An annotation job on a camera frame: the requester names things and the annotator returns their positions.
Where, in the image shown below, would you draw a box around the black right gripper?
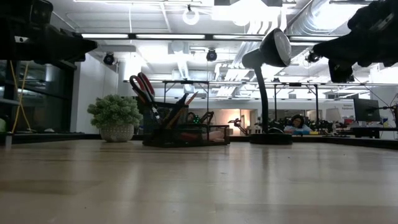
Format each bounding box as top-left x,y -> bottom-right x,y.
313,30 -> 398,83

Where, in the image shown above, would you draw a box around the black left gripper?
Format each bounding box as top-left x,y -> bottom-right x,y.
0,24 -> 98,65

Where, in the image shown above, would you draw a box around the red-handled scissors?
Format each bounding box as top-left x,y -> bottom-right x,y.
129,72 -> 164,125

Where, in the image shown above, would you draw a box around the orange pencil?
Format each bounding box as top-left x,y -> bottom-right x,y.
166,91 -> 199,128

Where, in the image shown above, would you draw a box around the red eraser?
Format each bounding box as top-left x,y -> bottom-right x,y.
180,132 -> 203,142

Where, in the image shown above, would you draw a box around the dark office desk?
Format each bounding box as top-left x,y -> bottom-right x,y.
350,126 -> 398,139

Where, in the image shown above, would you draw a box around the black mesh desk organizer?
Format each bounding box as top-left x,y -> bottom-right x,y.
142,101 -> 231,149

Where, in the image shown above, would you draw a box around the long ceiling light strip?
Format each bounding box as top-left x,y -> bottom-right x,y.
136,33 -> 206,40
81,33 -> 130,40
289,35 -> 340,42

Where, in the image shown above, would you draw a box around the black desk lamp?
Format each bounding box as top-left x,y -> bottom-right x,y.
241,27 -> 293,146

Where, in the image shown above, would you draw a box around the black computer monitor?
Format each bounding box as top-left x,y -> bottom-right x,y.
353,98 -> 382,123

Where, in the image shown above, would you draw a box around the green plant in white pot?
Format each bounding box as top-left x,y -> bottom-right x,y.
86,94 -> 144,143

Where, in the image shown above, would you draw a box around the person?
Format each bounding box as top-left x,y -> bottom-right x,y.
284,114 -> 312,133

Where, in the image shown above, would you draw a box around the silver ventilation duct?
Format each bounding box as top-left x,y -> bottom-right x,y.
285,0 -> 352,35

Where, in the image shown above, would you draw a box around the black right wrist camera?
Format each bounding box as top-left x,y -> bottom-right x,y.
347,0 -> 398,34

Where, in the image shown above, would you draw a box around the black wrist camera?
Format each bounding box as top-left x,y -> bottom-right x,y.
347,0 -> 398,34
0,0 -> 54,28

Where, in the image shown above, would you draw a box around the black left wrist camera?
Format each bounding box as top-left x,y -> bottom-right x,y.
0,0 -> 54,28

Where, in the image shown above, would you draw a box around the yellow cable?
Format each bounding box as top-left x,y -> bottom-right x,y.
9,60 -> 32,133

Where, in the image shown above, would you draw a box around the black aluminium table frame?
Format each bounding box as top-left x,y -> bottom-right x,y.
2,131 -> 398,150

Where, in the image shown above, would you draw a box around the white ring light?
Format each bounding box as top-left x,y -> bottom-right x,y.
182,7 -> 200,26

